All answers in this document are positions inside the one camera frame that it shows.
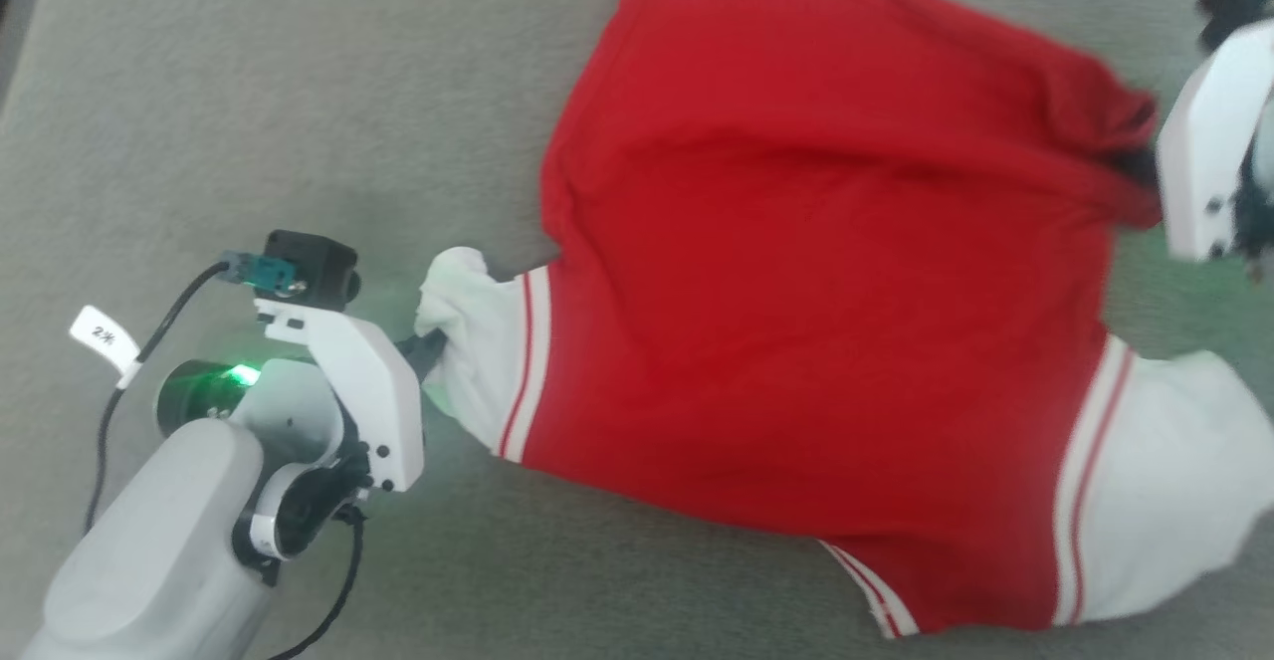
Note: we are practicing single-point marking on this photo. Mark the red and white jersey shirt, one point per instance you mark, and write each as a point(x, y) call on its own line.
point(796, 242)

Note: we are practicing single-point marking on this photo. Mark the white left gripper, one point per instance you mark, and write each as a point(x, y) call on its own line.
point(373, 391)

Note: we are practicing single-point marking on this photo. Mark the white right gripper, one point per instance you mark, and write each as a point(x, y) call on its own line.
point(1204, 142)

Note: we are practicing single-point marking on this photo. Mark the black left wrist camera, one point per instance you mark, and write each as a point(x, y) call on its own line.
point(314, 262)

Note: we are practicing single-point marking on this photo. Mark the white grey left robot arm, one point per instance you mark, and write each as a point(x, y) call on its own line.
point(149, 541)

